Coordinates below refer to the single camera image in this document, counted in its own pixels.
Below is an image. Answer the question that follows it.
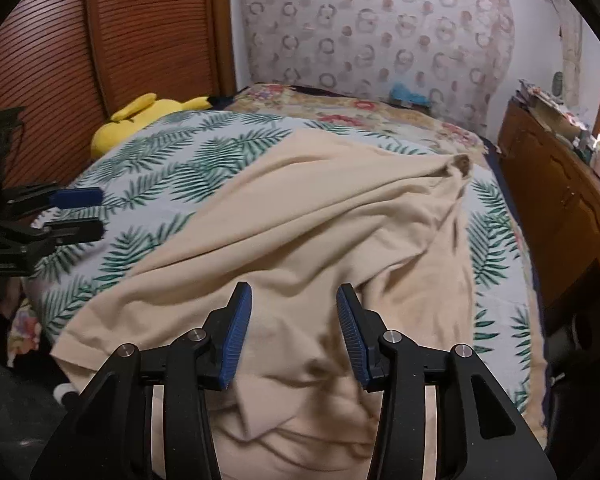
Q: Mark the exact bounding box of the floral quilt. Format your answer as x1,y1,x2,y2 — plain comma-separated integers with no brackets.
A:
7,82,487,363

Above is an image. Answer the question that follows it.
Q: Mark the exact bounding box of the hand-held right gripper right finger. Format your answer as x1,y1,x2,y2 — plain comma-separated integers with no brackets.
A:
336,284,556,480

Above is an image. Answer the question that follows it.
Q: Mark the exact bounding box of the blue crumpled cloth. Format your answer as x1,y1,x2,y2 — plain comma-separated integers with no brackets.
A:
389,83,434,109

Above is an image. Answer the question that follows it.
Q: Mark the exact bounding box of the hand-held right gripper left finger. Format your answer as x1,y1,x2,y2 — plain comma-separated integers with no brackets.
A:
30,282,253,480

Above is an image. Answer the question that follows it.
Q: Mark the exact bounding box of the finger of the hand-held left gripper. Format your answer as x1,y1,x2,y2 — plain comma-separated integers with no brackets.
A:
10,186,105,211
30,218,105,250

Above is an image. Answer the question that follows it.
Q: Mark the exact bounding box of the beige printed t-shirt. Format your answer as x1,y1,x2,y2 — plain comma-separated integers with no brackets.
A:
50,129,481,480

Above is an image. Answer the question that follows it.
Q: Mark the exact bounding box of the wooden cabinet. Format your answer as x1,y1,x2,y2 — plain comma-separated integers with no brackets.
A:
496,99,600,313

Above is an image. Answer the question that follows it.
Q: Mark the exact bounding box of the wooden louvered door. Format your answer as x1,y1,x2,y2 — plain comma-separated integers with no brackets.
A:
0,0,237,188

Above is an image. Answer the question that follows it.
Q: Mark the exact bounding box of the leaf-print blanket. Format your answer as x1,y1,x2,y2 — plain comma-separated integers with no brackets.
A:
25,110,550,438

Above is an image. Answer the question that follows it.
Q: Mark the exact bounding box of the ring-patterned curtain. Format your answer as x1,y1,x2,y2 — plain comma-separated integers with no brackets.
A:
237,0,517,137

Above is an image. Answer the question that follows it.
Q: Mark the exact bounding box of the cardboard box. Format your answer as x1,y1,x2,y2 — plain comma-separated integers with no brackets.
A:
527,102,583,138

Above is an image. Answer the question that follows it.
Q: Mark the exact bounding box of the yellow plush toy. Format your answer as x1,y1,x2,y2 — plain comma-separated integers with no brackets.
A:
91,93,212,159

